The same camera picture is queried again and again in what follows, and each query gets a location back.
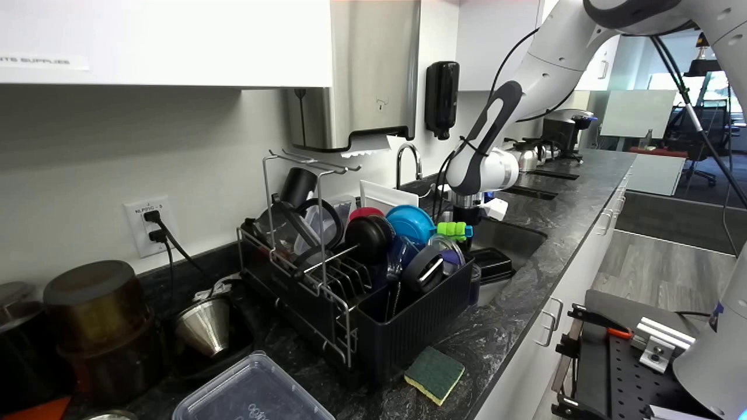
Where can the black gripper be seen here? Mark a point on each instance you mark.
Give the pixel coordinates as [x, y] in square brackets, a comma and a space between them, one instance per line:
[471, 208]

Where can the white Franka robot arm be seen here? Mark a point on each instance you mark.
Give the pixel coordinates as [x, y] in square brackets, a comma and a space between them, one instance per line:
[562, 46]

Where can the stainless steel sink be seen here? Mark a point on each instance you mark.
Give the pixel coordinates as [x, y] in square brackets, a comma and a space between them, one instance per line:
[518, 235]

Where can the black sink faucet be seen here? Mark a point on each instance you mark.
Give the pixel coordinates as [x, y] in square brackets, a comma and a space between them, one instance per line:
[403, 154]

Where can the red round lid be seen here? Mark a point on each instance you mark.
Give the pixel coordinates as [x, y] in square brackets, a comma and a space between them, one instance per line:
[365, 212]

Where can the black rimmed glass lid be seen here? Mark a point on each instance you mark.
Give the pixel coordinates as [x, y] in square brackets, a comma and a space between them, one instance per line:
[325, 221]

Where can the green bottle cap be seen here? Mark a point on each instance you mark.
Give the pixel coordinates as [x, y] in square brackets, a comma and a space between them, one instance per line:
[457, 228]

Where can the blue plastic bowl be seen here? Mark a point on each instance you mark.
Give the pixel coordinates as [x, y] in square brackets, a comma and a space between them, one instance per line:
[411, 224]

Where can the black rectangular tray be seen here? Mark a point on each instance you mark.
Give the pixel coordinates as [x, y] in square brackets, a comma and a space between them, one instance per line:
[491, 266]

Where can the black counter mat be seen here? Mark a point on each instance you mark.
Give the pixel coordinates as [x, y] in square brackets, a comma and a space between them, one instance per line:
[539, 192]

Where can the white rectangular container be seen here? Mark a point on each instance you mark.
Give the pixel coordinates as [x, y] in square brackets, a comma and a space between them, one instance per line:
[388, 196]

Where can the black soap dispenser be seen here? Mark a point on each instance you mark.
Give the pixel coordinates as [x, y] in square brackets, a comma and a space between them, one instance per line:
[443, 95]

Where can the black coffee machine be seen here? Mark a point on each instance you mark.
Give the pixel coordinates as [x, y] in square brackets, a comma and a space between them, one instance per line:
[568, 130]

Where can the black dish rack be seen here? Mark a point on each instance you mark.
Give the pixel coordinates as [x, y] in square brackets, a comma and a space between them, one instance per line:
[388, 326]

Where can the white base cabinet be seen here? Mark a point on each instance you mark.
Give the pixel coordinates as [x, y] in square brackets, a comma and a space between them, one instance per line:
[539, 357]

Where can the green yellow sponge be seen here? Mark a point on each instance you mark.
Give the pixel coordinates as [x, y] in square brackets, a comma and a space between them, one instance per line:
[435, 373]

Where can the stainless paper towel dispenser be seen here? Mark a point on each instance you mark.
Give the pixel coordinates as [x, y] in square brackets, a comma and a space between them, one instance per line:
[365, 70]

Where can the black cup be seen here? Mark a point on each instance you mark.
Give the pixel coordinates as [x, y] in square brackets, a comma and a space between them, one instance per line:
[298, 186]

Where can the white upper cabinet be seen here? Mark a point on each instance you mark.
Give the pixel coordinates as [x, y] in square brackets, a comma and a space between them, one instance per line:
[499, 31]
[155, 37]

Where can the white desk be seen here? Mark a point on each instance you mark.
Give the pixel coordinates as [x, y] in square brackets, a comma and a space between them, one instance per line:
[655, 175]

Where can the white board panel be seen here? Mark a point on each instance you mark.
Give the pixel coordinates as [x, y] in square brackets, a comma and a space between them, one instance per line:
[639, 115]

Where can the black perforated table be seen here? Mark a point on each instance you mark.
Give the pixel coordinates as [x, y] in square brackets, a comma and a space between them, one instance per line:
[614, 381]

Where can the black office chair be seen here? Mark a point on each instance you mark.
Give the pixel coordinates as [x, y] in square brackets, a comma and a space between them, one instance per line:
[696, 141]

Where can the clear plastic container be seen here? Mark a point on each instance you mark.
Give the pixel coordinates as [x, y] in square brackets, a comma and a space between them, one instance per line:
[249, 393]

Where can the bronze metal pot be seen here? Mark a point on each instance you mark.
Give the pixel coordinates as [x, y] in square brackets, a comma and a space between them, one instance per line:
[97, 318]

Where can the dark metal pot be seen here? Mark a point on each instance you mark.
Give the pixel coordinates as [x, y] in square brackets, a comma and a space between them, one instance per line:
[19, 351]

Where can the orange flat object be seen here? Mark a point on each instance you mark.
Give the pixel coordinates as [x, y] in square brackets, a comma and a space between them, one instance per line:
[35, 408]

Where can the aluminium bracket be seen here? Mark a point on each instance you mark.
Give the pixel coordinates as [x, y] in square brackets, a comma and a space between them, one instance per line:
[661, 338]

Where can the white wall outlet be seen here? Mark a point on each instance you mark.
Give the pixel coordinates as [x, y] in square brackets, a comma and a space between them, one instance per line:
[142, 233]

